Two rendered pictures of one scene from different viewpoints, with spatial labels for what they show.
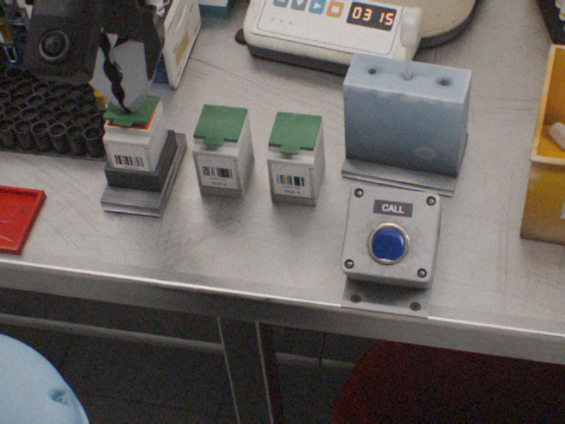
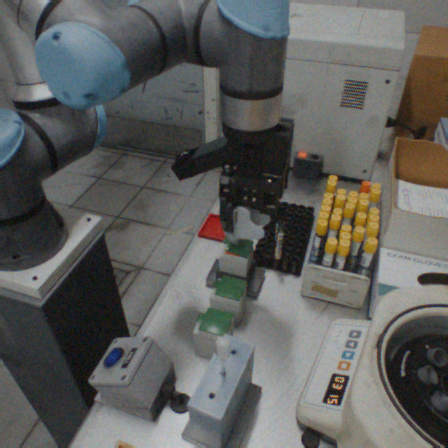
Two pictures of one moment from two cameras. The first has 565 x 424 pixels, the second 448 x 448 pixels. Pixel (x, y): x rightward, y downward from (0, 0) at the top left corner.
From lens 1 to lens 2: 0.77 m
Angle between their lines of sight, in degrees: 61
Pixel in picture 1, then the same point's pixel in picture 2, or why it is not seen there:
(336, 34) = (324, 368)
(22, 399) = not seen: outside the picture
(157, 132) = (233, 264)
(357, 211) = (136, 340)
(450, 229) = (155, 429)
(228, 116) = (234, 290)
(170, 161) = not seen: hidden behind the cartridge
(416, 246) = (105, 373)
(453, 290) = (108, 420)
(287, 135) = (211, 316)
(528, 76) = not seen: outside the picture
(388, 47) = (309, 401)
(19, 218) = (218, 235)
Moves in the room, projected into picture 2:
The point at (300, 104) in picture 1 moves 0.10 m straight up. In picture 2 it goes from (282, 356) to (289, 313)
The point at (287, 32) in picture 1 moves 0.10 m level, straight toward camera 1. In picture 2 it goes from (329, 340) to (257, 336)
